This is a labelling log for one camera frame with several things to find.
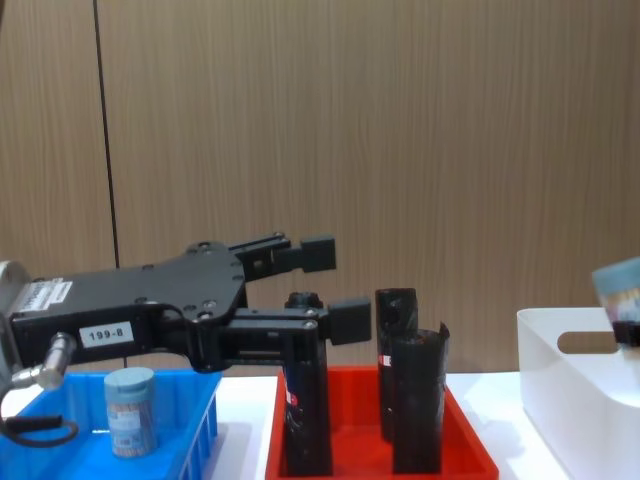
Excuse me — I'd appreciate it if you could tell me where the clear toothpick jar teal lid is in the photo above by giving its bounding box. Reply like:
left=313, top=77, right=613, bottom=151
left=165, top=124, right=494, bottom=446
left=103, top=366, right=158, bottom=459
left=591, top=256, right=640, bottom=326

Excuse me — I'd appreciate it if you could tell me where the red plastic bin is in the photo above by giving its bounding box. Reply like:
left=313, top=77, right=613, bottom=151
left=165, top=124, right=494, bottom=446
left=263, top=364, right=501, bottom=480

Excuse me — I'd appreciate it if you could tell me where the thin dark cable silver plug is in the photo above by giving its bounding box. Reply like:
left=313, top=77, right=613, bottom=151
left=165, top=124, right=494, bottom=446
left=0, top=332, right=81, bottom=447

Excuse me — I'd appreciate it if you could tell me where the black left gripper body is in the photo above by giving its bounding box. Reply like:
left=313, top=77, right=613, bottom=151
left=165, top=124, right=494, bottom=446
left=8, top=241, right=249, bottom=374

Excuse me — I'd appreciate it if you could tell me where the blue plastic bin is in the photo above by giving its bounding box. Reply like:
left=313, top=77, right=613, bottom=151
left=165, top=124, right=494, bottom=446
left=0, top=369, right=224, bottom=480

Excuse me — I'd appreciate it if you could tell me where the black bag roll loose flap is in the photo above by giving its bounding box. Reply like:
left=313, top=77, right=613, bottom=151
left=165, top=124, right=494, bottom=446
left=389, top=321, right=452, bottom=475

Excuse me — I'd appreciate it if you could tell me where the white plastic bin with handle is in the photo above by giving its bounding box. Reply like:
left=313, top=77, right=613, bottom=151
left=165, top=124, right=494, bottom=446
left=515, top=306, right=640, bottom=480

